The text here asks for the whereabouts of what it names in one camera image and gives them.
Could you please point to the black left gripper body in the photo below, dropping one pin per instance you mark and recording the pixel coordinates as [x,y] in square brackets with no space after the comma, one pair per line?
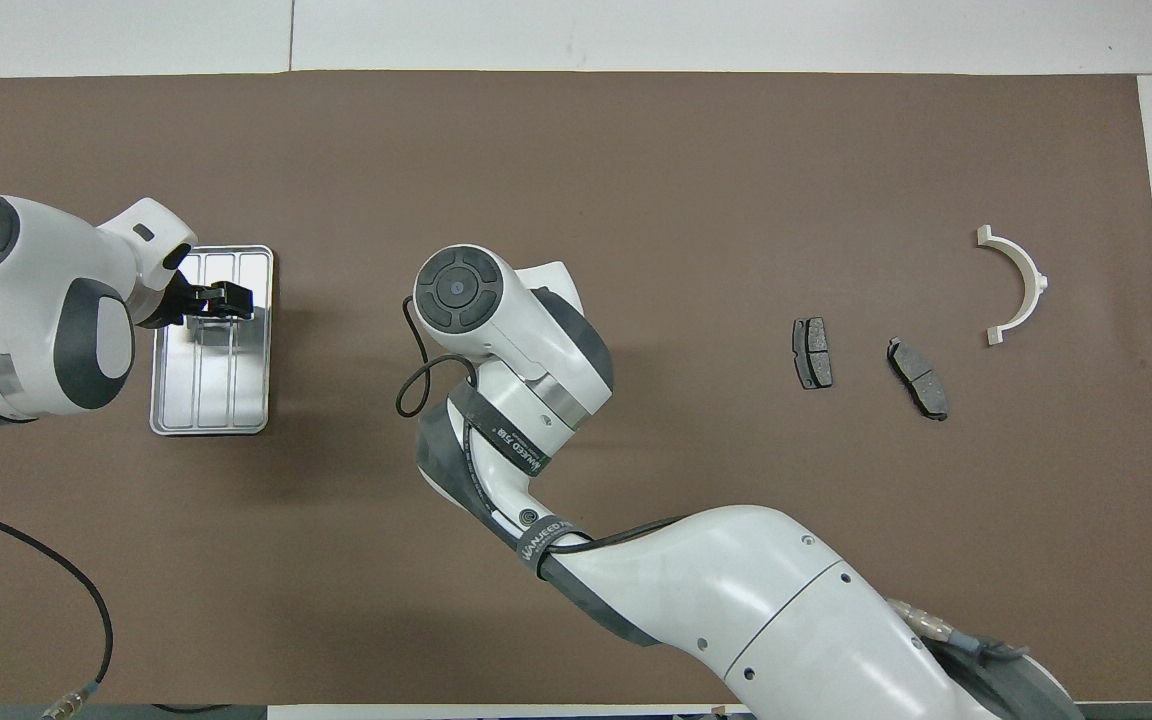
[171,300]

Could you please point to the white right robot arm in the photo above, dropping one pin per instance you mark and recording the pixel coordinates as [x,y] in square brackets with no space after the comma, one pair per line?
[736,590]

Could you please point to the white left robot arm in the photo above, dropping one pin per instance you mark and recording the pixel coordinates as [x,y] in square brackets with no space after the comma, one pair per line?
[26,290]

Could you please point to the silver metal tray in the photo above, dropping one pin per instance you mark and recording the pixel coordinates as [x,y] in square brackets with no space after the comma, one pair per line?
[216,390]

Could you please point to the brown table mat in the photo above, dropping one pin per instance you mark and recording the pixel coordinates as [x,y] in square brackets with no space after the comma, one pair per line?
[636,200]

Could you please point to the rectangular dark brake pad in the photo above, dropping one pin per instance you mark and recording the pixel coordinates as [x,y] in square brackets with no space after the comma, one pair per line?
[813,353]

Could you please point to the curved dark brake pad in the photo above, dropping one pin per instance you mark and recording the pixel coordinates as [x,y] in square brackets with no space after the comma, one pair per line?
[919,378]

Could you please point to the white semicircular plastic bracket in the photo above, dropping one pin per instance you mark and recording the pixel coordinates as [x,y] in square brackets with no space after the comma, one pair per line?
[1031,280]

